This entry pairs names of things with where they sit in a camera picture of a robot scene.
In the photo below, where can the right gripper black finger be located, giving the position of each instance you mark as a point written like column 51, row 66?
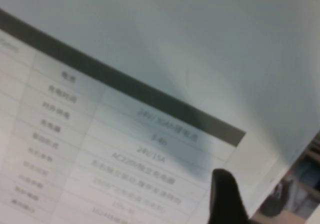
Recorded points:
column 226, row 199

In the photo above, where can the white product catalogue book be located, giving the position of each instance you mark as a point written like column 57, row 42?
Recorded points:
column 125, row 84

